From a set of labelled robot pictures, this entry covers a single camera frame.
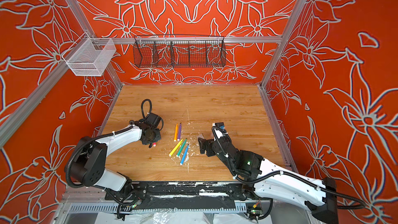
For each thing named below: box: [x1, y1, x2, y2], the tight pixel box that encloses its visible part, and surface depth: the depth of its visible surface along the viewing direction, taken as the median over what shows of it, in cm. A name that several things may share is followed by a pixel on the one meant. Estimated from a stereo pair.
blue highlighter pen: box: [179, 144, 190, 166], surface depth 85 cm
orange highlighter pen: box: [173, 123, 179, 142], surface depth 94 cm
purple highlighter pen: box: [177, 122, 182, 142], surface depth 96 cm
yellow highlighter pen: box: [168, 138, 184, 158], surface depth 89 cm
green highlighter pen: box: [176, 137, 188, 158], surface depth 89 cm
